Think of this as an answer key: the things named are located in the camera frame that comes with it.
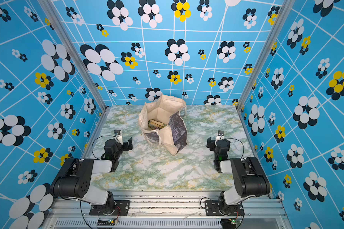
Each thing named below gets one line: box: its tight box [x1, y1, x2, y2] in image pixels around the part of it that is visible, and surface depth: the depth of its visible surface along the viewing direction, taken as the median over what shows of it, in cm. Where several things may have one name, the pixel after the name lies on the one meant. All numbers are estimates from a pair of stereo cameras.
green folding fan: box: [147, 119, 168, 130], surface depth 104 cm
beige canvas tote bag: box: [138, 93, 188, 157], surface depth 89 cm
